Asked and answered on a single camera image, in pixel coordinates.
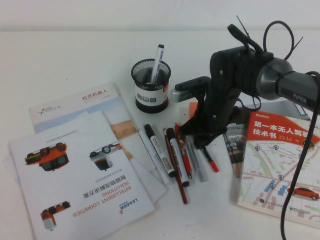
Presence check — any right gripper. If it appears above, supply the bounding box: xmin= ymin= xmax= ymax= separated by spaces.
xmin=179 ymin=74 xmax=239 ymax=151

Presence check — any red double tip marker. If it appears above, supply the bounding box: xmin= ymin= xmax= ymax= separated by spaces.
xmin=201 ymin=144 xmax=220 ymax=174

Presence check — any grey pen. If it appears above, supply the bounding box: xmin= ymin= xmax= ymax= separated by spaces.
xmin=184 ymin=134 xmax=209 ymax=183

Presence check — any red gel pen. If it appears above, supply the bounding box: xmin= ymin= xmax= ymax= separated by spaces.
xmin=173 ymin=122 xmax=194 ymax=180

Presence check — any thin white pen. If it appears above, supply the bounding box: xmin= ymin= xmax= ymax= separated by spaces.
xmin=138 ymin=129 xmax=172 ymax=190

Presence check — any black mesh pen holder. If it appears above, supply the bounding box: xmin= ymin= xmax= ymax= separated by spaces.
xmin=130 ymin=58 xmax=171 ymax=114

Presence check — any long black cap whiteboard marker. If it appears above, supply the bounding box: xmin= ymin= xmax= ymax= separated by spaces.
xmin=165 ymin=127 xmax=191 ymax=188

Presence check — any AgileX brochure with room photo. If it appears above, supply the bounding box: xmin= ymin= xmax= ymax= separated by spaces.
xmin=222 ymin=97 xmax=312 ymax=179

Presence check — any orange foam block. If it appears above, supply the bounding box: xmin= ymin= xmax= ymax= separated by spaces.
xmin=188 ymin=101 xmax=201 ymax=122

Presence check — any red pencil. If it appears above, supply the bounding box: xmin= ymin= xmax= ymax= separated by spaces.
xmin=161 ymin=128 xmax=189 ymax=205

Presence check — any short black cap whiteboard marker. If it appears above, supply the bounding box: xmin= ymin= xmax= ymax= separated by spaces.
xmin=143 ymin=124 xmax=176 ymax=179

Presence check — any red book with map cover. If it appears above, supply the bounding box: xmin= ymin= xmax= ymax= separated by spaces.
xmin=236 ymin=109 xmax=320 ymax=223

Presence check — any white marker with barcode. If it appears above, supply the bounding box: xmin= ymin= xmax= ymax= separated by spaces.
xmin=149 ymin=44 xmax=165 ymax=85

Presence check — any AgileX brochure with wood photo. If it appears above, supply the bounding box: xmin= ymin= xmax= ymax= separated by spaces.
xmin=28 ymin=82 xmax=168 ymax=204

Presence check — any black zip tie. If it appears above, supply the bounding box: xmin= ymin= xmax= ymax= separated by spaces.
xmin=286 ymin=36 xmax=304 ymax=61
xmin=235 ymin=15 xmax=254 ymax=42

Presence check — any Leador logistics brochure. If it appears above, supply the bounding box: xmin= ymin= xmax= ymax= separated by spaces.
xmin=8 ymin=110 xmax=156 ymax=240

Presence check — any white paper sheet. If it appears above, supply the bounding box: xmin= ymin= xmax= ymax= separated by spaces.
xmin=2 ymin=154 xmax=21 ymax=185

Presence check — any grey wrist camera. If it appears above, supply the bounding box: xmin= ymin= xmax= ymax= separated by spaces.
xmin=170 ymin=76 xmax=212 ymax=104

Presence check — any long black cable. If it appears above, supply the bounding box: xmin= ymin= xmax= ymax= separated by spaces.
xmin=280 ymin=70 xmax=320 ymax=240

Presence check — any black cable loop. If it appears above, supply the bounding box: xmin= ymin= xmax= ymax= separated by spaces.
xmin=264 ymin=20 xmax=295 ymax=62

